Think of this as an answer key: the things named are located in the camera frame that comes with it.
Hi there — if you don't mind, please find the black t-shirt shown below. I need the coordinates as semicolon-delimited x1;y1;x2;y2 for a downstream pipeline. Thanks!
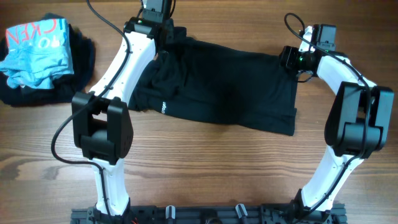
128;27;297;136

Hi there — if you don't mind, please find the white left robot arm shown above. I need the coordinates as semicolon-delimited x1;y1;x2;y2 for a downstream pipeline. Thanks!
72;17;174;223

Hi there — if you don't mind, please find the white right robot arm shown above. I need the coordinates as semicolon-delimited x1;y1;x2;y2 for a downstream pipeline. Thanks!
282;24;394;219

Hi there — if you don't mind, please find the dark navy garment pile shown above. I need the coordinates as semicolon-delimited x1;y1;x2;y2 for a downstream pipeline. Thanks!
1;13;95;106

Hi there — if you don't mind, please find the light blue printed t-shirt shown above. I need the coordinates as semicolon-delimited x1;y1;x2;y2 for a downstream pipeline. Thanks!
1;18;74;90

